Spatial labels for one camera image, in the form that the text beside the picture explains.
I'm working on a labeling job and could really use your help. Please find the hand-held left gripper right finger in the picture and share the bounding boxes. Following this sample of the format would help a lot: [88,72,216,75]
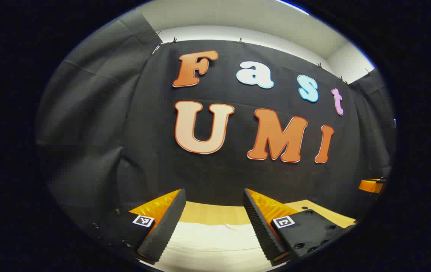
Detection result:
[242,188,357,267]

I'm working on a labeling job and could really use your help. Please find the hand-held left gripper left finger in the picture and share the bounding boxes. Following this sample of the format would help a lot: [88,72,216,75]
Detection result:
[87,188,187,265]

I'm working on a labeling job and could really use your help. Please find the white jeans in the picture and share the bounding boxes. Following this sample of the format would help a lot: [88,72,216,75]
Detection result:
[161,222,276,272]

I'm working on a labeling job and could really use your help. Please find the row of small backdrop clips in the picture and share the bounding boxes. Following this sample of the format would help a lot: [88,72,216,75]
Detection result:
[154,31,372,85]

